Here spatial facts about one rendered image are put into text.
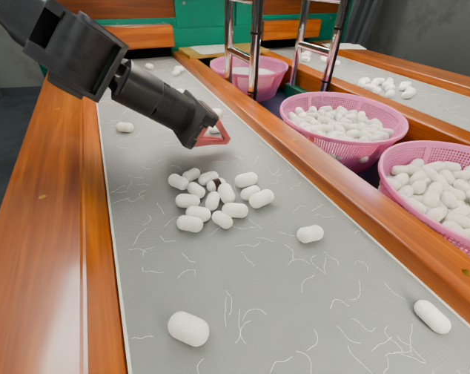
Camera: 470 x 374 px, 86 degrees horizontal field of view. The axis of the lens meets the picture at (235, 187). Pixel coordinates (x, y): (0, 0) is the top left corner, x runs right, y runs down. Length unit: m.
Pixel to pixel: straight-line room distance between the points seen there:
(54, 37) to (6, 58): 3.17
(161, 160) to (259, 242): 0.24
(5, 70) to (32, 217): 3.23
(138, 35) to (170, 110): 0.72
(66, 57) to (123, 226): 0.20
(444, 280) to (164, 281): 0.29
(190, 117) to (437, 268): 0.35
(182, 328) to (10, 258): 0.20
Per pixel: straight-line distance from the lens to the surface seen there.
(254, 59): 0.66
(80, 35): 0.36
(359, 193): 0.39
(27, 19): 0.40
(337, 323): 0.29
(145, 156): 0.49
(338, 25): 0.80
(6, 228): 0.40
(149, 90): 0.38
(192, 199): 0.35
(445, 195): 0.51
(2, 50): 3.52
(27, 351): 0.29
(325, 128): 0.61
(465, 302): 0.34
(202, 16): 1.21
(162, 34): 1.10
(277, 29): 1.29
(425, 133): 0.68
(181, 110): 0.39
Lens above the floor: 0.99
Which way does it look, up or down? 39 degrees down
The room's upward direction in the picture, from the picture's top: 2 degrees clockwise
